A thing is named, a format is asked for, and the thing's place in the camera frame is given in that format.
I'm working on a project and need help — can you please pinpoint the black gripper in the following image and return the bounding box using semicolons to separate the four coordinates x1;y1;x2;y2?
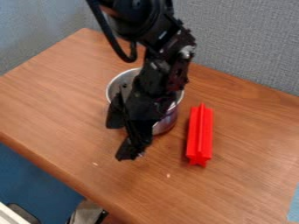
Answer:
107;59;190;161

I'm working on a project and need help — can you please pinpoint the stainless steel pot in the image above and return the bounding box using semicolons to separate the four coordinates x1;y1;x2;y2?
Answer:
106;67;185;136

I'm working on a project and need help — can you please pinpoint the red plastic block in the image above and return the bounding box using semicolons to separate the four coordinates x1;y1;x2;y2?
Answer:
186;103;214;167

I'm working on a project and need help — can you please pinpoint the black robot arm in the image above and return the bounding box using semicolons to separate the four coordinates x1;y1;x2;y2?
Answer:
86;0;197;161

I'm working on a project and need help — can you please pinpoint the grey black object below table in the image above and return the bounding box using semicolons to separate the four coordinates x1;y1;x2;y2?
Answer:
66;199;109;224

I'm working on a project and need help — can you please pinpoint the black white object bottom left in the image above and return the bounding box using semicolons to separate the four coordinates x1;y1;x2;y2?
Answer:
0;202;42;224

